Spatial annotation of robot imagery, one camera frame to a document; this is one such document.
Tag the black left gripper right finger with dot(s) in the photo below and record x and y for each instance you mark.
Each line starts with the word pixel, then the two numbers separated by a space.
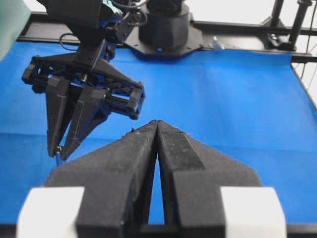
pixel 192 174

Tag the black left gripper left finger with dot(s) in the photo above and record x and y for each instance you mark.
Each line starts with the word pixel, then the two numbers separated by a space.
pixel 117 179

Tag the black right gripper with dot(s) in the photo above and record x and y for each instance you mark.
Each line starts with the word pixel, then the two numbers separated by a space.
pixel 55 73

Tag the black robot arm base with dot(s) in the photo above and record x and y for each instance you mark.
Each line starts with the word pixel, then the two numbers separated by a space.
pixel 168 30

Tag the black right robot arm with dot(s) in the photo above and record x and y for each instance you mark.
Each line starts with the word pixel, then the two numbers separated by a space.
pixel 82 88

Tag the blue table mat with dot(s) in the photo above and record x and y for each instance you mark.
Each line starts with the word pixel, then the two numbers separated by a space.
pixel 250 106

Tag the black metal frame rail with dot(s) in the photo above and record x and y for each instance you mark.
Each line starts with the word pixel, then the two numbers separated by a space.
pixel 212 35

